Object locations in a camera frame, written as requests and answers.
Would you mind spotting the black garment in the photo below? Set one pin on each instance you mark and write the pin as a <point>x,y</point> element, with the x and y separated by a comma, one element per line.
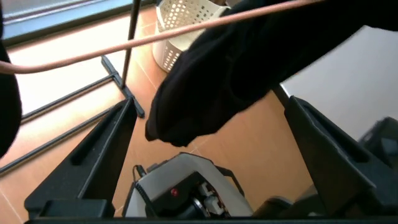
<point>233,77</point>

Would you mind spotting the black clothes rack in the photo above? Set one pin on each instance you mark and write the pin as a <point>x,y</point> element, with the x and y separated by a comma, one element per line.
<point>130,37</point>

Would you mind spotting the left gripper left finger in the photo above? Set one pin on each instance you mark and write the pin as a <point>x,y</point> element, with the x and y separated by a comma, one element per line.
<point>99,180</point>

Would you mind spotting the white laundry basket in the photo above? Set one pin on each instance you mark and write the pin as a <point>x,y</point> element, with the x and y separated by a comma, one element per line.
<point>174,15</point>

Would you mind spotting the pink clothes hanger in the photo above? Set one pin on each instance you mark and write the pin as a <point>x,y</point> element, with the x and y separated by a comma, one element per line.
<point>124,46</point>

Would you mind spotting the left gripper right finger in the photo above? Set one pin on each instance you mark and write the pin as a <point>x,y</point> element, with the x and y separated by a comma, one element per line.
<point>326,174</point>

